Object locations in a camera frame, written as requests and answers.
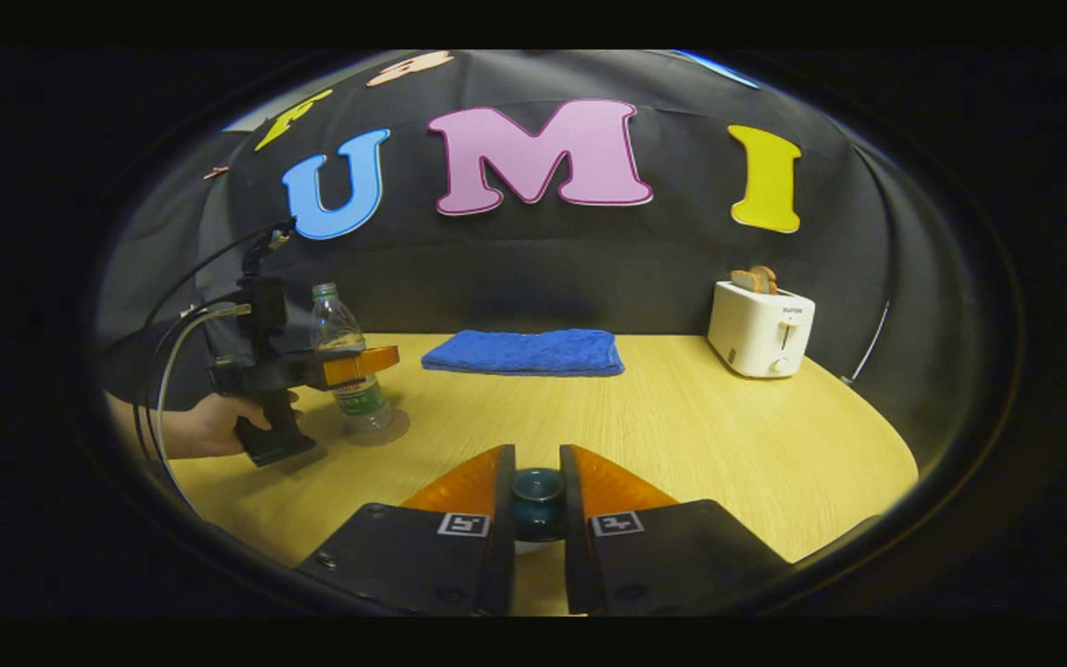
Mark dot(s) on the toast slice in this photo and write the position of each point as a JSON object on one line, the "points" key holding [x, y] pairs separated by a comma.
{"points": [[742, 281], [767, 277]]}

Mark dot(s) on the round brown coaster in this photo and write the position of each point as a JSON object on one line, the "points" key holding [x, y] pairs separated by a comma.
{"points": [[395, 428]]}

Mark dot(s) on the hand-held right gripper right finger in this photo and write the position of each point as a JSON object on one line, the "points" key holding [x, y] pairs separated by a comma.
{"points": [[575, 556]]}

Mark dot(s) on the dark blue teacup lid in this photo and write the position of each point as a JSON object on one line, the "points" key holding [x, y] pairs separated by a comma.
{"points": [[537, 505]]}

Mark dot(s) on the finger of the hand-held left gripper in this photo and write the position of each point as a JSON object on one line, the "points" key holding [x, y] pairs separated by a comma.
{"points": [[348, 369]]}

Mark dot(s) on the folded blue towel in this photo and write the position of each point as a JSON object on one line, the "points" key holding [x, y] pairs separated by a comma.
{"points": [[524, 353]]}

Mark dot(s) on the copper clip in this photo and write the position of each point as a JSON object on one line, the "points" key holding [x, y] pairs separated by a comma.
{"points": [[216, 171]]}

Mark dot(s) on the white toaster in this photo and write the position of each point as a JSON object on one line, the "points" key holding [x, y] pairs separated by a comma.
{"points": [[760, 331]]}

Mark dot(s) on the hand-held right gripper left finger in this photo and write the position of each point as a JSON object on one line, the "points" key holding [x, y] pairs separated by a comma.
{"points": [[501, 537]]}

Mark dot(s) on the black backdrop cloth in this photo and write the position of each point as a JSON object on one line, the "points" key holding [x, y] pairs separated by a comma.
{"points": [[533, 269]]}

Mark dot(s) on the clear plastic water bottle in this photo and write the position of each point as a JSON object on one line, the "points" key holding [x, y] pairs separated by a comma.
{"points": [[334, 324]]}

